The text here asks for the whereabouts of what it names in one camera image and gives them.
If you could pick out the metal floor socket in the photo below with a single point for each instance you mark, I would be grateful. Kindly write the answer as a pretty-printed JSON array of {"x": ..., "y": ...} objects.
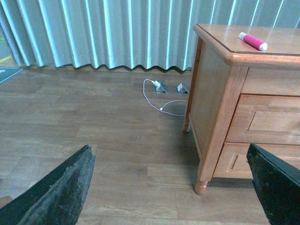
[
  {"x": 160, "y": 87},
  {"x": 181, "y": 89}
]

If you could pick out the grey pleated curtain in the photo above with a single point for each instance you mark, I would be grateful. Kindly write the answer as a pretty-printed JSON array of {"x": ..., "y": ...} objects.
[{"x": 126, "y": 32}]

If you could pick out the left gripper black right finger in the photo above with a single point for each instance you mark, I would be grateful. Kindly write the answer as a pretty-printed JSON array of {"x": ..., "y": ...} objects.
[{"x": 277, "y": 185}]

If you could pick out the pink marker with white caps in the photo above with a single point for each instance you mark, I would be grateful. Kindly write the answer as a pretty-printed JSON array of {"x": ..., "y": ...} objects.
[{"x": 252, "y": 41}]

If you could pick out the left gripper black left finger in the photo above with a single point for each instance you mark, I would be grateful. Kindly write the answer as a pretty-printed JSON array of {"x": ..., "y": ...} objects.
[{"x": 58, "y": 198}]

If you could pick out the wooden nightstand cabinet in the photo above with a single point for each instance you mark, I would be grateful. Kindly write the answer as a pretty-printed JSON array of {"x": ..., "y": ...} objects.
[{"x": 225, "y": 67}]

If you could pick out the wooden drawer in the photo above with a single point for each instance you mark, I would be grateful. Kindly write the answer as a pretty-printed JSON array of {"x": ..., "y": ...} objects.
[
  {"x": 266, "y": 119},
  {"x": 233, "y": 163}
]

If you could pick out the left metal floor socket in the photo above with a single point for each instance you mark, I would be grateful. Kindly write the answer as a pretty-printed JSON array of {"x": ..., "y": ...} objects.
[{"x": 160, "y": 87}]

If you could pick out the right metal floor socket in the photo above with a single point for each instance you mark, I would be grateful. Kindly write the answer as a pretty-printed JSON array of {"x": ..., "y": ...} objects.
[{"x": 181, "y": 89}]

